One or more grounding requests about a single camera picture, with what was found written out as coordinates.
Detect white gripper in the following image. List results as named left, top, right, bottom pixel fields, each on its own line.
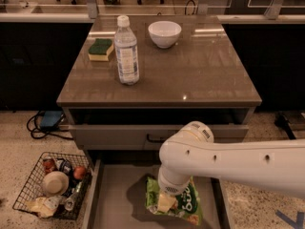
left=157, top=165, right=193, bottom=213

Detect green rice chip bag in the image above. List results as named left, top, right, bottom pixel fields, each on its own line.
left=145, top=177, right=203, bottom=226

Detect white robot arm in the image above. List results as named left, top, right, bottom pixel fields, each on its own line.
left=158, top=121, right=305, bottom=198

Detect grey open middle drawer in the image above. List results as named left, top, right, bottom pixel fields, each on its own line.
left=82, top=160, right=235, bottom=229

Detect grey top drawer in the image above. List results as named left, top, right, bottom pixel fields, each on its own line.
left=70, top=108, right=249, bottom=151

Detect crumpled yellow snack bag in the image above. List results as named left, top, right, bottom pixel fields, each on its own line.
left=25, top=196, right=63, bottom=219

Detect grey drawer cabinet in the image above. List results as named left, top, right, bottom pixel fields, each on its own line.
left=56, top=14, right=263, bottom=229

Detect red apple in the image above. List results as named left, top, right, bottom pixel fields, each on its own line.
left=73, top=166, right=87, bottom=180

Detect small glass bottle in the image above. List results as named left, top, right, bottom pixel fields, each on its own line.
left=64, top=182, right=83, bottom=212

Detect blue white can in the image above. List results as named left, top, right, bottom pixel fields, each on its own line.
left=55, top=158, right=72, bottom=176

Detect tan upturned bowl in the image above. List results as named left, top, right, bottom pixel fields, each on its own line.
left=41, top=171, right=69, bottom=197

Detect red soda can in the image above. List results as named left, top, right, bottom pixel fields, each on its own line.
left=43, top=156, right=57, bottom=175

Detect blue floor tape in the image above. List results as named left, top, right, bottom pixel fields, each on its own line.
left=275, top=210, right=305, bottom=229

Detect blue power adapter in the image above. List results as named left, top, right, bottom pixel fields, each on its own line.
left=39, top=111, right=63, bottom=130

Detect clear plastic water bottle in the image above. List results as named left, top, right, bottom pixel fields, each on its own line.
left=114, top=15, right=139, bottom=85

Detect green and yellow sponge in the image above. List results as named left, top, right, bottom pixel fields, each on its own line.
left=88, top=38, right=113, bottom=61

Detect white ceramic bowl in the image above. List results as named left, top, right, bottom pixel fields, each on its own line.
left=148, top=21, right=182, bottom=49

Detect black wire basket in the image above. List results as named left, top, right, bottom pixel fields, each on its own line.
left=13, top=152, right=92, bottom=219

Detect black floor cable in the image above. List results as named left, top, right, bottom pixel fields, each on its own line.
left=26, top=110, right=74, bottom=141

